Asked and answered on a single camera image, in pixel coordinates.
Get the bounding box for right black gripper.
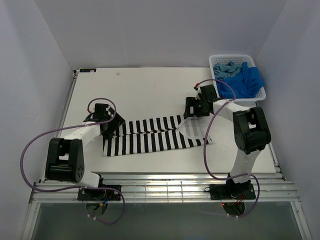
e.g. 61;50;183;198
183;97;210;118

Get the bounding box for black white striped tank top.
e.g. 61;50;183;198
103;115;213;157

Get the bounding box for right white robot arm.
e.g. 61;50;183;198
183;83;271;201

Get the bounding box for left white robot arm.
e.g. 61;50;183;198
45;103;125;200

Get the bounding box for light teal tank top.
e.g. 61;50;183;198
213;61;242;80

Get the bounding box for blue tank top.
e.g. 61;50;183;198
215;62;264;99

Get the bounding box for small label sticker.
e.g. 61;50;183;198
79;68;97;73

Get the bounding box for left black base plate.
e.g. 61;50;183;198
77;184;122;202

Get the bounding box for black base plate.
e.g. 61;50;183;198
204;183;256;200
77;184;122;202

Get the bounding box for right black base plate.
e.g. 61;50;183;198
204;183;256;200

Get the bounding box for aluminium frame rails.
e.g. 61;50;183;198
21;68;313;240

